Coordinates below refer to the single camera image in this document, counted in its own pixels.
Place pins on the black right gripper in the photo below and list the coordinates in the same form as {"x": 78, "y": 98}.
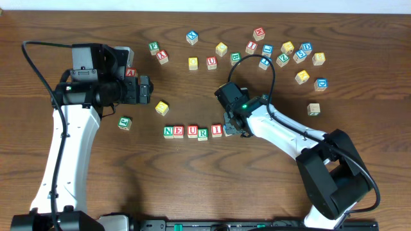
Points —
{"x": 231, "y": 123}

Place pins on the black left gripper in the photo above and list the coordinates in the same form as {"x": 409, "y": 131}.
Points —
{"x": 143, "y": 90}

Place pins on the blue P wooden block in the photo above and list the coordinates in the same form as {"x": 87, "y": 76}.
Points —
{"x": 225, "y": 131}

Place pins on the red i block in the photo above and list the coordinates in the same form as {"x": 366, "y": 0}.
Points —
{"x": 251, "y": 47}
{"x": 216, "y": 130}

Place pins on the green R wooden block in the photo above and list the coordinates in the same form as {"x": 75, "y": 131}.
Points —
{"x": 202, "y": 134}

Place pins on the red u block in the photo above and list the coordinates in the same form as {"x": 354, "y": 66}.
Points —
{"x": 211, "y": 62}
{"x": 192, "y": 131}

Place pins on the green N wooden block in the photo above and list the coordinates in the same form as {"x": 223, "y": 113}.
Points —
{"x": 168, "y": 132}

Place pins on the red E wooden block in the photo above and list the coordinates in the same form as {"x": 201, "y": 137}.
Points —
{"x": 178, "y": 132}

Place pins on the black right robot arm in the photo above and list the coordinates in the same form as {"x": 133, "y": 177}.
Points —
{"x": 334, "y": 176}

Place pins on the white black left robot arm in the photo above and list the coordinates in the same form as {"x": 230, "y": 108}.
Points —
{"x": 61, "y": 201}

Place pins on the red A wooden block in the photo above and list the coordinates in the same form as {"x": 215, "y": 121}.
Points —
{"x": 131, "y": 72}

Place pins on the yellow G wooden block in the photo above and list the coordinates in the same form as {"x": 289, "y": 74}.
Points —
{"x": 162, "y": 108}

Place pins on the blue 2 wooden block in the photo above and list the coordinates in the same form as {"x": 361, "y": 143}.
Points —
{"x": 265, "y": 96}

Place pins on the red X wooden block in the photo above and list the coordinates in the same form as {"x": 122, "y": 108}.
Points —
{"x": 162, "y": 57}

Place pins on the green F wooden block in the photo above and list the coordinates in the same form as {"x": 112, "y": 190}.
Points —
{"x": 153, "y": 47}

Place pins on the green J wooden block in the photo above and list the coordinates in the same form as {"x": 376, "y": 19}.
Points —
{"x": 124, "y": 123}

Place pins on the yellow block left middle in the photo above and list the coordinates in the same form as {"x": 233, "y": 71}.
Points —
{"x": 193, "y": 63}

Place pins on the blue T wooden block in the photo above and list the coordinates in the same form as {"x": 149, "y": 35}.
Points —
{"x": 264, "y": 63}

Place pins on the green B wooden block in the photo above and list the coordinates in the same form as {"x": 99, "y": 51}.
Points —
{"x": 235, "y": 58}

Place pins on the blue X wooden block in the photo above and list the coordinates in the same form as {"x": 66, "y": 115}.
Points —
{"x": 192, "y": 37}

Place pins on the green Z wooden block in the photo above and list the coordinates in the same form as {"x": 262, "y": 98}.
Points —
{"x": 282, "y": 60}

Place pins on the yellow block upper centre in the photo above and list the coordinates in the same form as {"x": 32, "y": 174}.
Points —
{"x": 221, "y": 49}

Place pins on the yellow K wooden block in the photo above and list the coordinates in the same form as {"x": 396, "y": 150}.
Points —
{"x": 302, "y": 77}

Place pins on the blue L wooden block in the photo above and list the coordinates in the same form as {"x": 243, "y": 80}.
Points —
{"x": 267, "y": 50}

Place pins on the yellow block upper right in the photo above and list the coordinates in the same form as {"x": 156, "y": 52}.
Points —
{"x": 287, "y": 48}

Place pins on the blue 5 wooden block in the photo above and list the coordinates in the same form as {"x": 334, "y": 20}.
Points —
{"x": 299, "y": 56}

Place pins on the blue D block lower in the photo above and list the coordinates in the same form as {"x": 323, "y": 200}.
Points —
{"x": 321, "y": 84}

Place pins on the blue d block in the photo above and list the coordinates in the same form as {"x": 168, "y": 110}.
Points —
{"x": 321, "y": 84}
{"x": 306, "y": 47}

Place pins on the red block far top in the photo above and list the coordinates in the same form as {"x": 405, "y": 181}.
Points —
{"x": 259, "y": 34}

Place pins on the blue D block upper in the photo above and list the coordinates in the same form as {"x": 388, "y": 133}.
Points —
{"x": 306, "y": 47}

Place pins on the yellow 8 wooden block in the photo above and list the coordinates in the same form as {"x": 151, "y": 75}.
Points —
{"x": 318, "y": 59}

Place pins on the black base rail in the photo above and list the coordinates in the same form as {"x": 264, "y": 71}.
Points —
{"x": 224, "y": 226}

